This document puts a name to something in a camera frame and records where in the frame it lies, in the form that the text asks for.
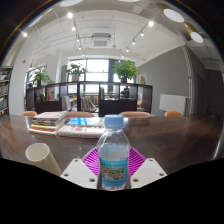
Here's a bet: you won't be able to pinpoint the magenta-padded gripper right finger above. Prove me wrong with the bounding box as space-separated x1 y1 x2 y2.
126 147 168 190

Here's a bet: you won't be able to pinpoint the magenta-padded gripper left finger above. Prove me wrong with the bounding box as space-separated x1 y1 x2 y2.
59 147 102 190

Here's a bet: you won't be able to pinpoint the clear water bottle blue cap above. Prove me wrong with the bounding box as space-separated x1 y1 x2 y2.
96 114 132 191

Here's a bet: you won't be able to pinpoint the white book with blue cover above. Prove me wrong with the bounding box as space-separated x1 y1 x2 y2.
58 116 106 139

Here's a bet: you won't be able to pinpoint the stack of books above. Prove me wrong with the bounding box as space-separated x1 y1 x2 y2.
28 110 69 136

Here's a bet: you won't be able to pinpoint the orange chairs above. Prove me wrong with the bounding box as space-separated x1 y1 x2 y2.
21 110 184 118

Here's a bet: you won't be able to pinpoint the low dark shelf unit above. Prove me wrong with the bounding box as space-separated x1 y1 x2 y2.
25 80 154 118

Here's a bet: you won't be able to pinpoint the small potted plant white pot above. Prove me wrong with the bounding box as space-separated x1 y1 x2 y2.
65 63 87 83

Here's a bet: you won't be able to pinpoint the bushy potted plant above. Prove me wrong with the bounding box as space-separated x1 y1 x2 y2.
31 64 53 88

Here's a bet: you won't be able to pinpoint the large potted plant dark pot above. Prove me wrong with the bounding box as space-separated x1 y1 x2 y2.
111 59 139 84

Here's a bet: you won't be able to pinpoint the tall dark bookshelf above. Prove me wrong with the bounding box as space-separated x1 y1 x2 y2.
0 65 14 118

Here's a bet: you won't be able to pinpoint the ceiling air conditioner unit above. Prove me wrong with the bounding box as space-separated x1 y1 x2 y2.
90 32 113 49

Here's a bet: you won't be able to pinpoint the track spotlights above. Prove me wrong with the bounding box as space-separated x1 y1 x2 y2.
21 11 156 54

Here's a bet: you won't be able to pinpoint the round ceiling lamps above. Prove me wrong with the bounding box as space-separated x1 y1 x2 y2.
59 0 204 44

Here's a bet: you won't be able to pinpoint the white wall panel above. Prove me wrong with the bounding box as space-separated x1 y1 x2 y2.
158 93 187 116

